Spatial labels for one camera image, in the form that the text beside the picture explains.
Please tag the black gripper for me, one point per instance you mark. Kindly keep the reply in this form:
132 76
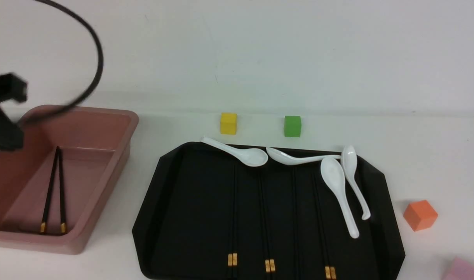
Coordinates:
12 87

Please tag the black chopstick gold band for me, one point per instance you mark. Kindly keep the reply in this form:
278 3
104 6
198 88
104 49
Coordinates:
332 269
231 225
327 268
234 225
64 226
45 217
272 265
264 234

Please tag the pink plastic bin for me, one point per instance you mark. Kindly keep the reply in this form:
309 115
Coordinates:
95 143

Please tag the black serving tray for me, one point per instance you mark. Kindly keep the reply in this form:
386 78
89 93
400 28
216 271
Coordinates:
182 229

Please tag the yellow cube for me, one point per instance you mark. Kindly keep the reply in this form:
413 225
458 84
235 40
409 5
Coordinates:
228 123

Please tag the white spoon far left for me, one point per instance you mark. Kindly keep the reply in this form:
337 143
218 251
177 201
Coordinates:
252 157

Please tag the white spoon top middle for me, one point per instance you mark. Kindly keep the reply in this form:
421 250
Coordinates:
285 159

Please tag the green cube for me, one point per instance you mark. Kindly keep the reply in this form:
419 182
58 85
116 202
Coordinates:
292 126

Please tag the white spoon large centre-right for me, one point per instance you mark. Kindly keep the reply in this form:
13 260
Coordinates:
333 176

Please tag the white spoon far right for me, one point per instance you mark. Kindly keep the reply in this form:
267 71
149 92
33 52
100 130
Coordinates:
349 165

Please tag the orange cube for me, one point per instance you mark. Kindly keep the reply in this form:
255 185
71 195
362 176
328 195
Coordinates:
420 215

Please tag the pink cube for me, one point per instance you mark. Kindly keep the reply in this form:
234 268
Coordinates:
459 269

